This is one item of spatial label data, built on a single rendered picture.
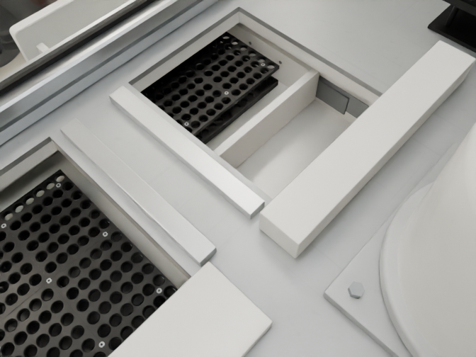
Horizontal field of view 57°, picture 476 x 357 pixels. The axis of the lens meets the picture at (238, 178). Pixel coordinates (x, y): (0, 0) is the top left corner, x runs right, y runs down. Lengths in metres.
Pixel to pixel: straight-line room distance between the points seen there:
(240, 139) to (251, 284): 0.22
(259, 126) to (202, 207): 0.18
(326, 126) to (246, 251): 0.30
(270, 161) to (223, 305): 0.28
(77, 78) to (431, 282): 0.44
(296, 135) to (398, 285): 0.31
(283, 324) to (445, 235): 0.17
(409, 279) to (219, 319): 0.16
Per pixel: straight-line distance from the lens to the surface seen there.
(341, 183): 0.43
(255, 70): 0.63
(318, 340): 0.41
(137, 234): 0.58
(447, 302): 0.34
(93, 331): 0.48
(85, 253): 0.51
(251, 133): 0.58
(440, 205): 0.33
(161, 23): 0.62
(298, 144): 0.64
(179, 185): 0.47
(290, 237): 0.40
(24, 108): 0.55
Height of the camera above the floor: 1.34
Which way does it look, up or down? 58 degrees down
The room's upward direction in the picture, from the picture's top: 2 degrees counter-clockwise
